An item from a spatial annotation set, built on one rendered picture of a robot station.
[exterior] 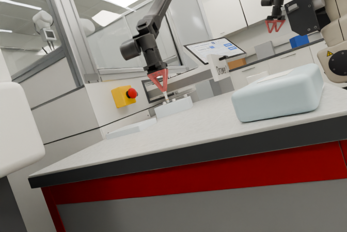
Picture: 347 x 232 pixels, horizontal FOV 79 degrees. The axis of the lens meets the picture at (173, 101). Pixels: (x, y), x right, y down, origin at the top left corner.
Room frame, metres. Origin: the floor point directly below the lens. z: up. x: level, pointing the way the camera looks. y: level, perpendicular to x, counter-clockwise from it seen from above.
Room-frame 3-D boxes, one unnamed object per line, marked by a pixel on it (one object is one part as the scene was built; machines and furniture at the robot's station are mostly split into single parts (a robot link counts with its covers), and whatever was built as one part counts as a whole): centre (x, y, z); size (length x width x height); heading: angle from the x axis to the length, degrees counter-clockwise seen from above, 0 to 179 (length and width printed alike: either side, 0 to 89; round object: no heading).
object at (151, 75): (0.76, 0.02, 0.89); 0.07 x 0.07 x 0.09; 77
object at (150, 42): (0.76, 0.03, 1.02); 0.07 x 0.06 x 0.07; 81
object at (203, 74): (1.04, -0.06, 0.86); 0.40 x 0.26 x 0.06; 64
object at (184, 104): (0.76, 0.00, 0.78); 0.12 x 0.08 x 0.04; 77
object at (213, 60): (0.95, -0.25, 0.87); 0.29 x 0.02 x 0.11; 154
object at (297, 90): (0.31, -0.15, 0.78); 0.15 x 0.10 x 0.04; 141
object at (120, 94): (0.79, 0.17, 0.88); 0.07 x 0.05 x 0.07; 154
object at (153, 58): (0.75, 0.02, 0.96); 0.10 x 0.07 x 0.07; 167
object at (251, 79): (0.70, -0.29, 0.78); 0.07 x 0.07 x 0.04
